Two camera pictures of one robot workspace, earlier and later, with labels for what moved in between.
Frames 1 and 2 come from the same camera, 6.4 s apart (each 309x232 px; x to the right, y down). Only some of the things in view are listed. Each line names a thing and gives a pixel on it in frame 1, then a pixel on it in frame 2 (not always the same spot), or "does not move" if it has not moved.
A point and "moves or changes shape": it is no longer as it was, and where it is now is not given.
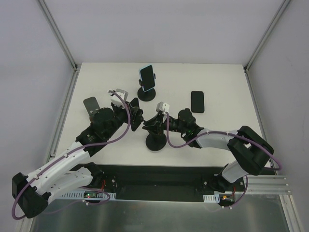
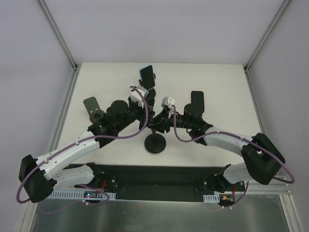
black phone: (136, 115) moves or changes shape
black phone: (197, 101) does not move
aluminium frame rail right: (283, 6) does not move
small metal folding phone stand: (91, 105) does not move
